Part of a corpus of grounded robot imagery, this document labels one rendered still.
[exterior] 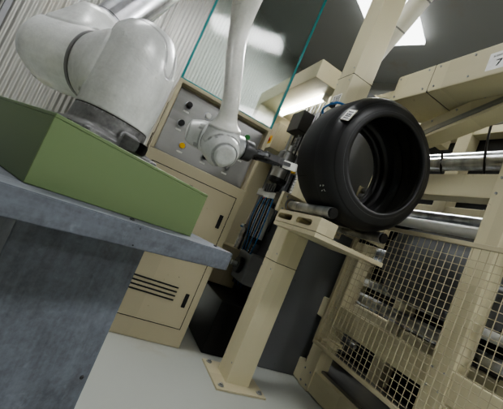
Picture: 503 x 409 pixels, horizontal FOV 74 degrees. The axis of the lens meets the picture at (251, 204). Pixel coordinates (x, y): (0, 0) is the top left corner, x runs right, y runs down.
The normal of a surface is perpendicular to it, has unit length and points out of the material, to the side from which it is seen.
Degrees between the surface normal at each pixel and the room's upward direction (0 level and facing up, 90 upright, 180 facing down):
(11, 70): 90
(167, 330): 90
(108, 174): 90
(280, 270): 90
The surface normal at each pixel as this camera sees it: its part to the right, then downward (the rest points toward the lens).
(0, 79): 0.73, 0.26
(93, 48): -0.29, -0.26
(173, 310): 0.37, 0.08
